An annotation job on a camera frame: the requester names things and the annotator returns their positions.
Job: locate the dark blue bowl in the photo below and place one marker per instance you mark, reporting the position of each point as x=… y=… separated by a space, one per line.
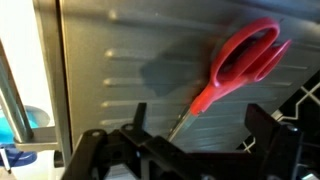
x=20 y=156

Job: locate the white stick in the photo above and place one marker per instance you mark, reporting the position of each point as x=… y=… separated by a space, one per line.
x=4 y=160

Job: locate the teal bowl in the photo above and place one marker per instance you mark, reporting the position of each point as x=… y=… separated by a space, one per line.
x=6 y=133

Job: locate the silver toaster oven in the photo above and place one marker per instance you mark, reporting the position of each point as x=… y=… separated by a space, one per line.
x=133 y=33

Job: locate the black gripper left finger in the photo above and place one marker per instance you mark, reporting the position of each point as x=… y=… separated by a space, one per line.
x=140 y=116

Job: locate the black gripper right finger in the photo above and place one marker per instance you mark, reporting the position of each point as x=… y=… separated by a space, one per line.
x=262 y=128

